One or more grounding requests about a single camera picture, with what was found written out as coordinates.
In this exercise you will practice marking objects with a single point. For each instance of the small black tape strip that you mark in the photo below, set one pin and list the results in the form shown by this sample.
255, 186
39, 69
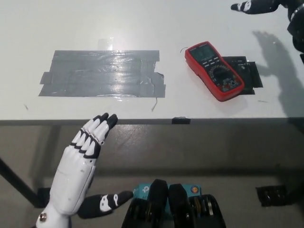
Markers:
181, 120

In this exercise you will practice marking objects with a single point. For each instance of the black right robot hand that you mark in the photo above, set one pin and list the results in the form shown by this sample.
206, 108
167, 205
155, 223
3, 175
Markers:
256, 6

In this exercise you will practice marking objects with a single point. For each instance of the red digital multimeter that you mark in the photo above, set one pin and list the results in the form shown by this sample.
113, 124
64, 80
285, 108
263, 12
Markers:
213, 71

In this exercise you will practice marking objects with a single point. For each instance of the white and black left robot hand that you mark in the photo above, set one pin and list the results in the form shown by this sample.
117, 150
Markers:
71, 180

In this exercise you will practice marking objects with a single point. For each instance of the grey duct tape patch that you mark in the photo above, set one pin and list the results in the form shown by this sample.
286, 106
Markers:
102, 73

